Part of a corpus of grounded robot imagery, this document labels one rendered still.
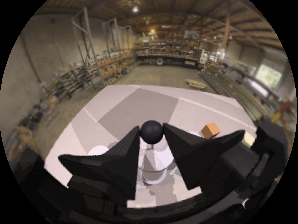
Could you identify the brown block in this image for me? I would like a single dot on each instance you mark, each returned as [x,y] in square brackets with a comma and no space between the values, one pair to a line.
[210,131]

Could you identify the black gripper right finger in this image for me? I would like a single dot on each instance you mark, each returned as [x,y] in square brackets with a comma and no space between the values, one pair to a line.
[196,156]

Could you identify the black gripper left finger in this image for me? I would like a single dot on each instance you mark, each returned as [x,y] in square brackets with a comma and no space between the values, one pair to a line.
[117,167]

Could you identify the beige rectangular block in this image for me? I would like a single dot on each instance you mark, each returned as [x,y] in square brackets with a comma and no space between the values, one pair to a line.
[247,139]

